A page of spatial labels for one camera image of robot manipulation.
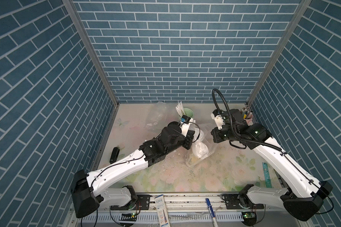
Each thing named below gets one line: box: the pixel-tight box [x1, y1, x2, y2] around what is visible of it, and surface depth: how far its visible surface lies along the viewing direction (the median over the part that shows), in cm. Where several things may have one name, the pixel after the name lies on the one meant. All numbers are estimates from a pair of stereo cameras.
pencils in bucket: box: [240, 106, 253, 120], surface depth 98 cm
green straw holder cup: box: [183, 107, 194, 119], surface depth 101 cm
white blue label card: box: [153, 194, 171, 227], surface depth 71 cm
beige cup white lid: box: [191, 141, 209, 162], surface depth 70 cm
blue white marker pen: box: [205, 197, 219, 227], surface depth 71 cm
